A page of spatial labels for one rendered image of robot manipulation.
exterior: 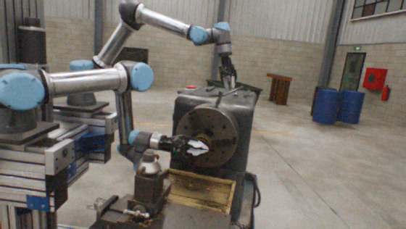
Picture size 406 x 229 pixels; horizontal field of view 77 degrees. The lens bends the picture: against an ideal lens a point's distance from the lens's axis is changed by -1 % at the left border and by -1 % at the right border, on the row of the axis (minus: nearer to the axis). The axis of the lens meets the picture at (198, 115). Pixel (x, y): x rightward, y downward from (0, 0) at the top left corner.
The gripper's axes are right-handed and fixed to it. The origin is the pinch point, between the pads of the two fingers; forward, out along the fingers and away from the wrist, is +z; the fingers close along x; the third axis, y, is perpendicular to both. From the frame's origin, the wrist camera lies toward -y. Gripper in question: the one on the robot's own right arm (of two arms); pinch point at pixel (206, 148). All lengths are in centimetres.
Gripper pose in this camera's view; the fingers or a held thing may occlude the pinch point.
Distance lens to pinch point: 116.1
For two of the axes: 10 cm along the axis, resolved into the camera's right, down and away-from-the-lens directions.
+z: 9.6, 1.4, -2.3
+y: -2.5, 2.0, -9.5
